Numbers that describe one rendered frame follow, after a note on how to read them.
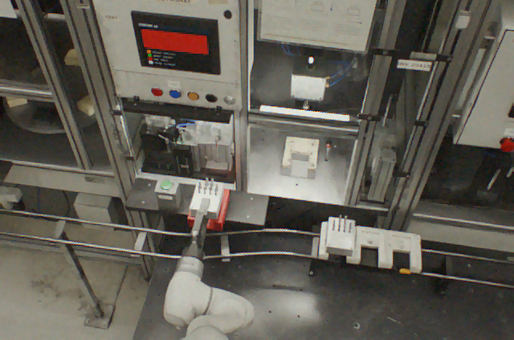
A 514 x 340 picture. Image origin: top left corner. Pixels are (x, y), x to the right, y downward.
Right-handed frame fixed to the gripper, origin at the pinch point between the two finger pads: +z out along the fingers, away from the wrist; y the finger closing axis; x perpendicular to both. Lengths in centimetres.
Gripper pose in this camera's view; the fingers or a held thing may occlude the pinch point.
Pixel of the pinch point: (205, 210)
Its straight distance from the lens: 201.2
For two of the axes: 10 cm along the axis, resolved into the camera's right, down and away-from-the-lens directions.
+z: 1.6, -7.7, 6.1
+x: -9.9, -1.3, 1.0
